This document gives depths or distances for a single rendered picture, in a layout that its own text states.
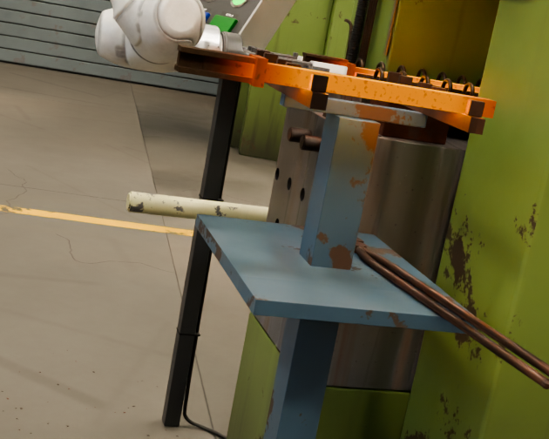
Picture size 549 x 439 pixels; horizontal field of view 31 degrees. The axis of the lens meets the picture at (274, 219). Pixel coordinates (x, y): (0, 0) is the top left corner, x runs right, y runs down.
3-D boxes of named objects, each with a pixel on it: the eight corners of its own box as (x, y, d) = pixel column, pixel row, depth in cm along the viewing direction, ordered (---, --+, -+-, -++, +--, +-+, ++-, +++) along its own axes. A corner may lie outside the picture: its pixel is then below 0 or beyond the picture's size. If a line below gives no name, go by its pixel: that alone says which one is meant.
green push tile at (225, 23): (217, 46, 216) (236, 18, 217) (197, 40, 222) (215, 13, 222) (222, 51, 218) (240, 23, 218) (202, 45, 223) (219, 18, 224)
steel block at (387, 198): (302, 384, 173) (353, 133, 164) (249, 308, 209) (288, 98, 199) (579, 401, 191) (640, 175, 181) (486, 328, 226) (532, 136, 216)
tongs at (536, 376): (575, 391, 108) (578, 381, 108) (544, 391, 107) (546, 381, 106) (339, 233, 161) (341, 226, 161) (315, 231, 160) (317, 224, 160)
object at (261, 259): (253, 314, 120) (255, 299, 119) (194, 226, 157) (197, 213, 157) (477, 334, 128) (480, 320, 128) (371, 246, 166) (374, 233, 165)
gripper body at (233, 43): (207, 70, 181) (256, 77, 184) (218, 76, 173) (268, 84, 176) (214, 28, 179) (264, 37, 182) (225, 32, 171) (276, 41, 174)
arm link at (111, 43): (174, 81, 179) (191, 70, 167) (87, 67, 175) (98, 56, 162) (181, 21, 180) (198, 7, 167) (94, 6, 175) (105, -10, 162)
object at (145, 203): (127, 216, 215) (131, 192, 214) (124, 210, 220) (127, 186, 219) (318, 237, 229) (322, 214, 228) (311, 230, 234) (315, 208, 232)
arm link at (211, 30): (186, 76, 171) (219, 81, 173) (194, 23, 169) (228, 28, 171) (176, 69, 180) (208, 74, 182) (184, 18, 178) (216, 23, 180)
